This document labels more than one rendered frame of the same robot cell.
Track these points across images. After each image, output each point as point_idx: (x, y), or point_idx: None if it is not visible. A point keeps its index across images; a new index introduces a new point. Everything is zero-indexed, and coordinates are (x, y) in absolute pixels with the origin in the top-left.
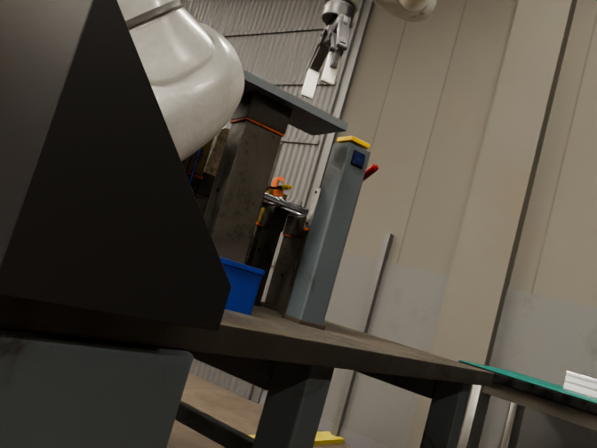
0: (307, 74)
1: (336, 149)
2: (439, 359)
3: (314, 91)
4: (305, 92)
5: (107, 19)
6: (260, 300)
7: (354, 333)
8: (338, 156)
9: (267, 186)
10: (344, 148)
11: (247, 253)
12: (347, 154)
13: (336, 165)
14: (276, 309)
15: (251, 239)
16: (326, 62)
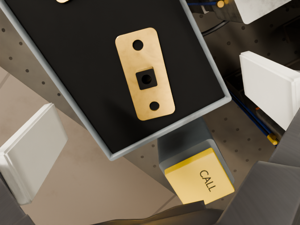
0: (279, 73)
1: (191, 139)
2: (217, 199)
3: (255, 102)
4: (243, 66)
5: None
6: (290, 40)
7: (255, 137)
8: (178, 138)
9: (216, 15)
10: (168, 152)
11: (198, 12)
12: (158, 153)
13: (174, 131)
14: (291, 60)
15: (202, 12)
16: (20, 130)
